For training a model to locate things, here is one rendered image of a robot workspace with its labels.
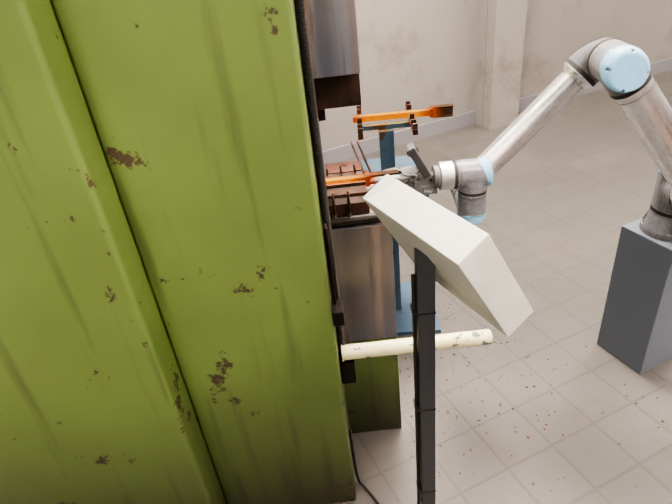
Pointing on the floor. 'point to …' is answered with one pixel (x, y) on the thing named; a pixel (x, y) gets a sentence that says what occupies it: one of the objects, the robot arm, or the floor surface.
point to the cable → (413, 399)
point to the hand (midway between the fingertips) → (374, 176)
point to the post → (424, 272)
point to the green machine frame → (226, 226)
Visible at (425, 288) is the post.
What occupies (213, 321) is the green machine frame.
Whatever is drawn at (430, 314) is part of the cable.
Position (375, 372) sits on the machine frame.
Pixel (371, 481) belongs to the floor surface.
